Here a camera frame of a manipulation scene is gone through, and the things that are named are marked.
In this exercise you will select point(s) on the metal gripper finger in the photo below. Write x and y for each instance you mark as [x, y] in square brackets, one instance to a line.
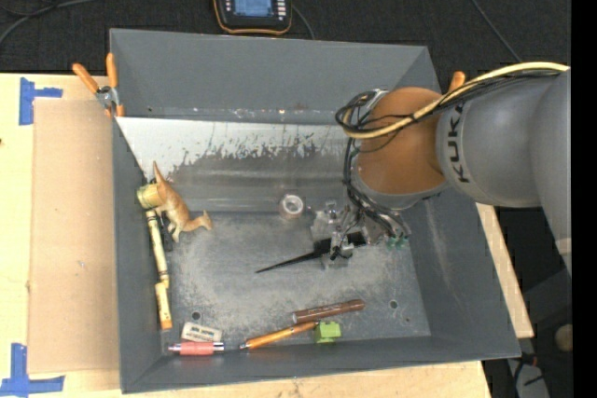
[339, 255]
[329, 219]

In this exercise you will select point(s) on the clear tape roll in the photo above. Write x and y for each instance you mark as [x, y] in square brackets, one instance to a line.
[292, 206]

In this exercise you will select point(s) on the black pointed spike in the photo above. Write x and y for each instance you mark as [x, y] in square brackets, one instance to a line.
[294, 262]

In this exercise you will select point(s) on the brown marker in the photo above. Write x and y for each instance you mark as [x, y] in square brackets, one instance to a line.
[329, 311]

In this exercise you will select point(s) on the green toy block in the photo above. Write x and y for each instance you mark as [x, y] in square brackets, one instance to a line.
[327, 332]

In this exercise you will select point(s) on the orange pencil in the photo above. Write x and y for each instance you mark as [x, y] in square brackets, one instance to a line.
[280, 335]

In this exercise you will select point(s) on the tan toy kangaroo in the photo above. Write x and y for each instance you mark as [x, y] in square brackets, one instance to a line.
[175, 207]

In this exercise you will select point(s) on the grey metal bin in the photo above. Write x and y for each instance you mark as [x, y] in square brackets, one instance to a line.
[261, 79]

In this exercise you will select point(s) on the white eraser with blue print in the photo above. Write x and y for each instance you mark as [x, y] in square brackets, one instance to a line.
[200, 332]

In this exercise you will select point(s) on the pink and silver tube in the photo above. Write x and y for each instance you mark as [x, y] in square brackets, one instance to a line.
[196, 348]

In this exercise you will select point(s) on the brass-coloured cylinder cap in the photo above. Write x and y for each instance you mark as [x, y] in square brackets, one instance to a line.
[148, 196]

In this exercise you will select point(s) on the short yellow crayon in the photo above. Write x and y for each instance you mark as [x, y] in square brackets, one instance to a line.
[163, 306]

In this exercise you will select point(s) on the brown cardboard board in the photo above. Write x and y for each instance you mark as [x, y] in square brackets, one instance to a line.
[70, 237]

